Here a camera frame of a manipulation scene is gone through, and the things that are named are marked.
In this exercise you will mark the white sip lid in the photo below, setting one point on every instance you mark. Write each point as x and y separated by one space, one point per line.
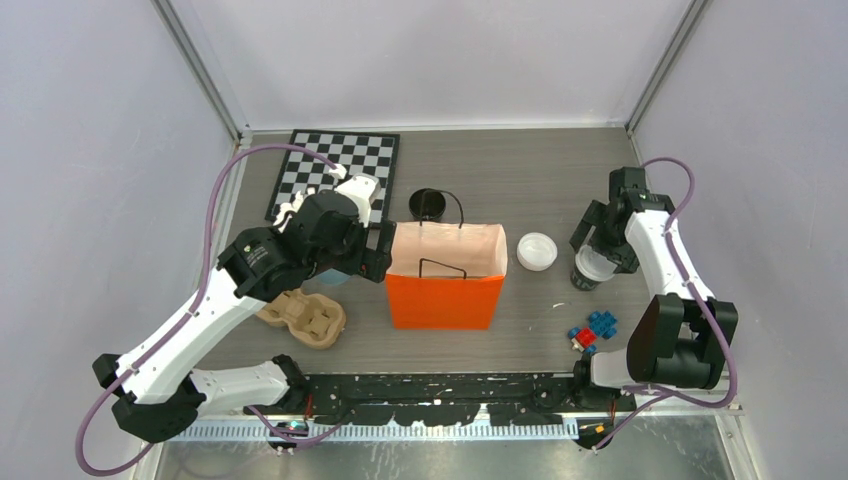
594 266

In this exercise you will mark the black paper cup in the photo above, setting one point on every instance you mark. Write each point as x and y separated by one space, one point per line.
583 282
427 204

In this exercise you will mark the tan cardboard cup carrier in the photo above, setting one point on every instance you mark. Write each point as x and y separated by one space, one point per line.
313 319

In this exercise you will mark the red blue toy blocks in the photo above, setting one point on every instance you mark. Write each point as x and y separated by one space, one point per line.
600 325

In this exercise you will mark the orange paper bag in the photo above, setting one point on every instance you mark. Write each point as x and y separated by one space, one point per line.
446 276

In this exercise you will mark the black white chessboard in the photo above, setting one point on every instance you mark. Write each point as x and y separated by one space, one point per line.
374 154

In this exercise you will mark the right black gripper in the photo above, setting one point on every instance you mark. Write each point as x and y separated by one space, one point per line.
590 220

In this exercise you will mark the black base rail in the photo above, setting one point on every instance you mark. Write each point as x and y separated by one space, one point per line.
509 399

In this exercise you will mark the white cup lid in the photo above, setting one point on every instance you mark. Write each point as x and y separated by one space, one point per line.
536 251

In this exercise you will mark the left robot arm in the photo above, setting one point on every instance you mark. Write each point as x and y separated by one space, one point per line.
159 390

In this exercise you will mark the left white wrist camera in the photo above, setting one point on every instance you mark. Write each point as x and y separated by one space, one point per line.
361 188

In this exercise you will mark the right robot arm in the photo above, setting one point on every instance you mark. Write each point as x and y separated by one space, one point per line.
679 340

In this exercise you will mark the light blue cup holder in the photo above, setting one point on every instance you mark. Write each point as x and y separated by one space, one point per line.
332 277

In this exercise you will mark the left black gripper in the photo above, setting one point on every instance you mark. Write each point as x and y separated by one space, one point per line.
370 262

